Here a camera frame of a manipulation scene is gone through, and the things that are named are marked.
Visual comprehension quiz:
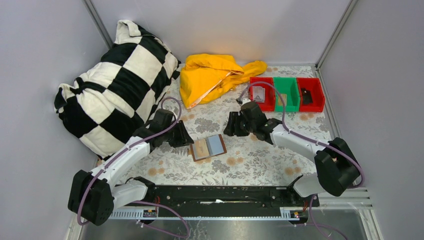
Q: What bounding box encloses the silver VIP card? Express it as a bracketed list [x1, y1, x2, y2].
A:
[251, 85, 266, 103]

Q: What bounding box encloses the black white checkered pillow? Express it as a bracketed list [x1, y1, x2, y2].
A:
[54, 20, 180, 160]

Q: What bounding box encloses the floral table mat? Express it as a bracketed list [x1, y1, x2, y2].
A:
[120, 80, 316, 186]

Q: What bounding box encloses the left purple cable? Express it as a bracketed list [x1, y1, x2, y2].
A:
[76, 96, 191, 239]

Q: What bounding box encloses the yellow cloth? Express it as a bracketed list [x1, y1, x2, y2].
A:
[179, 53, 268, 109]

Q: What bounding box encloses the red bin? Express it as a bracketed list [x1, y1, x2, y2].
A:
[296, 77, 325, 113]
[249, 77, 276, 112]

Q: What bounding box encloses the purple cable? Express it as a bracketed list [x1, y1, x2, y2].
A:
[76, 96, 191, 239]
[236, 81, 365, 240]

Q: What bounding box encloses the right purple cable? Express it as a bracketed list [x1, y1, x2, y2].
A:
[236, 81, 365, 240]

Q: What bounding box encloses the black card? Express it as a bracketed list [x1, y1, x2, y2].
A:
[300, 87, 314, 106]

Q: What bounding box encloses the aluminium frame rail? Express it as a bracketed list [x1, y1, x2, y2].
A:
[317, 187, 373, 210]

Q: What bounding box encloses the right red bin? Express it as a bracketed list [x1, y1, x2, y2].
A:
[296, 77, 325, 113]

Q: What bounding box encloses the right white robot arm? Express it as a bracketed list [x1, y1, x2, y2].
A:
[224, 100, 362, 198]

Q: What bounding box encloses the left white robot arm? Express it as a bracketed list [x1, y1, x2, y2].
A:
[67, 109, 194, 226]

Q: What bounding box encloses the left red bin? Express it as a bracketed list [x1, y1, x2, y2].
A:
[249, 77, 276, 112]

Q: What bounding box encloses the green bin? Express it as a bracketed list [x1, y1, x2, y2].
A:
[273, 77, 301, 113]

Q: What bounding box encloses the brown leather card holder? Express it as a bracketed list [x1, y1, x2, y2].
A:
[189, 134, 227, 162]

